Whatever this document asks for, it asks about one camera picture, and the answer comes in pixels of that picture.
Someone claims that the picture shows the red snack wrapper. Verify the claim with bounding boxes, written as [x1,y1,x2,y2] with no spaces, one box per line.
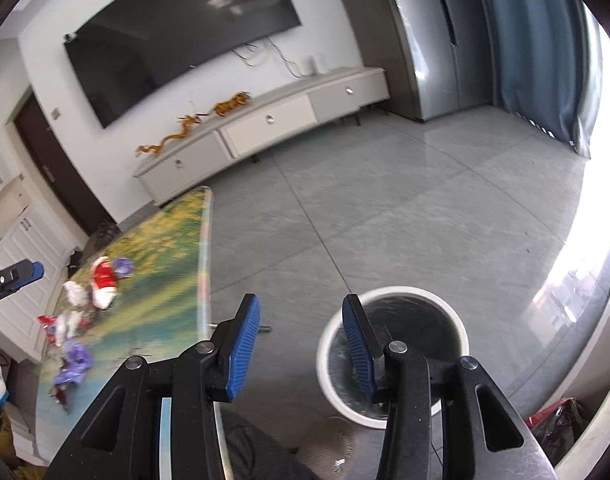
[37,314,60,346]

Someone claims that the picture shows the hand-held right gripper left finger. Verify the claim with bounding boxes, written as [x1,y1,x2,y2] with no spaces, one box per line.
[45,294,261,480]

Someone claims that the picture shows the grey refrigerator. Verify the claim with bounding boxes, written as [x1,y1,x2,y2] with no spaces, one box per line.
[375,0,496,122]

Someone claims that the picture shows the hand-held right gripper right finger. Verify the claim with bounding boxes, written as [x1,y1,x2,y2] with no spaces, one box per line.
[341,294,561,480]

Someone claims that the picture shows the red and white wrapper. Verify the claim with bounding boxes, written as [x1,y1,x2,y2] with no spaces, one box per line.
[87,256,120,309]

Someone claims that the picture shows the blue curtain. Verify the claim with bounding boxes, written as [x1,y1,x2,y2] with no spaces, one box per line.
[465,0,603,158]

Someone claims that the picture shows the beige knitted slipper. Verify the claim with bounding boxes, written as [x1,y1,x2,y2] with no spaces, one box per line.
[295,417,358,476]

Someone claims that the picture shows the large purple wrapper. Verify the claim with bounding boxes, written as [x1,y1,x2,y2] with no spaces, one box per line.
[52,340,93,386]

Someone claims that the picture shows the golden dragon figurine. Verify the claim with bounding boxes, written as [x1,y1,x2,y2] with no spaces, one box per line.
[136,114,206,157]

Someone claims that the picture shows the white tissue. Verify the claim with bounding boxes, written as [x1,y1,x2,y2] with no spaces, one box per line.
[52,310,86,346]

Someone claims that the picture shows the white round trash bin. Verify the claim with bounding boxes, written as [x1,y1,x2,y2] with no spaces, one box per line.
[316,286,470,428]

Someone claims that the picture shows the dark brown door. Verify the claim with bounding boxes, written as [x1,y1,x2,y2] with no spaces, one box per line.
[13,91,118,236]

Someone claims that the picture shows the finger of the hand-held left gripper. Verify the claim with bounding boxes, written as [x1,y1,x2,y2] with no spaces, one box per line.
[0,259,44,306]

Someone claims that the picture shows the white cables on wall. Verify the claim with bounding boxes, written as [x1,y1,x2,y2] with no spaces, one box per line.
[230,37,298,78]

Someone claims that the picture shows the long white television cabinet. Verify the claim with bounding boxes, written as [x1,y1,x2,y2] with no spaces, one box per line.
[132,66,391,206]

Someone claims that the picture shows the person's dark trouser leg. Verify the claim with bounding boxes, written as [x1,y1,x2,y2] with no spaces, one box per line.
[220,407,326,480]

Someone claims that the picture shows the wall-mounted black television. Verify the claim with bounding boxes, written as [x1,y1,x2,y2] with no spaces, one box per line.
[63,0,303,130]

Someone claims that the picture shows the orange tiger figurine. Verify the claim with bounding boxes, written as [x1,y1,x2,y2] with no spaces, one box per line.
[213,91,253,118]

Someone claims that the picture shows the red plastic bag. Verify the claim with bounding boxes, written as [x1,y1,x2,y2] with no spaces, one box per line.
[525,397,586,453]

